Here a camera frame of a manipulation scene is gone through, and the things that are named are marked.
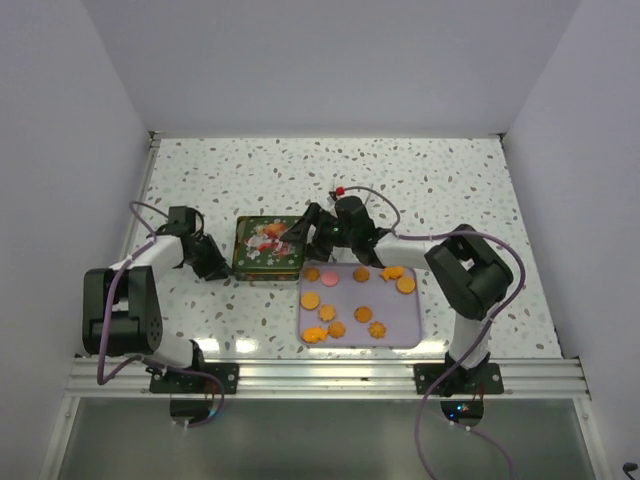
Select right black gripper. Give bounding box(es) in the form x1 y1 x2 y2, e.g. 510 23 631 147
281 203 357 262

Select metal tongs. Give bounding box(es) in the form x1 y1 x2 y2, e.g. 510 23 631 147
324 174 379 264

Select gold tin lid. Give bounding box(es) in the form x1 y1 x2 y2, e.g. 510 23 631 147
232 216 304 272

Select gold cookie tin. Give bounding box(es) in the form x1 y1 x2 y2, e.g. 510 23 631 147
234 268 300 282

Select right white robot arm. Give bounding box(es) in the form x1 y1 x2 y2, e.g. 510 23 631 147
281 196 525 393

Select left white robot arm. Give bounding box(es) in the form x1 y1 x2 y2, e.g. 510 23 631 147
82 206 231 393

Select swirl cookie top left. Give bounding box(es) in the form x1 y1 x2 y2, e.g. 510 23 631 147
303 267 321 282

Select swirl cookie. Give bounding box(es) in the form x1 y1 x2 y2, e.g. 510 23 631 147
327 321 346 339
368 321 387 340
353 266 370 283
303 267 321 282

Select swirl cookie top centre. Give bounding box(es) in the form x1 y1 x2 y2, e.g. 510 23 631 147
353 266 370 283

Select round dotted cookie left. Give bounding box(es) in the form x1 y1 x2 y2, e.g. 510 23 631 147
300 292 320 310

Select round dotted cookie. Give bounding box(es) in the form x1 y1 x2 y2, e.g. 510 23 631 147
300 292 320 310
396 276 416 295

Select lilac plastic tray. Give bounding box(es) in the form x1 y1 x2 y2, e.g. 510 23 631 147
297 263 423 349

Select orange fish cookie top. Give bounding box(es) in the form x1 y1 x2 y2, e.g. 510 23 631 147
380 266 404 282

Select orange fish cookie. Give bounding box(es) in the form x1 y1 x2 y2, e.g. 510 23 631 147
302 327 328 344
380 266 404 282

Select flower cookie left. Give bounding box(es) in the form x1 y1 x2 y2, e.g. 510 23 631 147
318 304 337 322

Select round chip cookie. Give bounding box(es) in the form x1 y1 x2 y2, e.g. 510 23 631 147
354 306 373 323

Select round dotted cookie right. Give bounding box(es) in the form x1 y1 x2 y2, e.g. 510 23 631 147
396 276 416 295

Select swirl cookie bottom left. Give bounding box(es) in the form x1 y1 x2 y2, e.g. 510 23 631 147
327 321 346 339

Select orange fish cookie bottom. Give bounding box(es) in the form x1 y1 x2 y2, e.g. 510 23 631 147
302 327 328 344

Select swirl cookie bottom right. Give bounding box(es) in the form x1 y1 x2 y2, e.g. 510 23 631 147
368 321 387 340

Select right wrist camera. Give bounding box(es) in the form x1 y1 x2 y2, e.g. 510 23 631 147
328 187 346 203

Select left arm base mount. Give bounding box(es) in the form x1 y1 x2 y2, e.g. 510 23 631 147
145 360 240 395

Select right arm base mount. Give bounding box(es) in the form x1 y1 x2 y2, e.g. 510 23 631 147
413 354 505 397

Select aluminium rail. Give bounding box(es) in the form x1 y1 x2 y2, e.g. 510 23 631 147
64 359 590 400

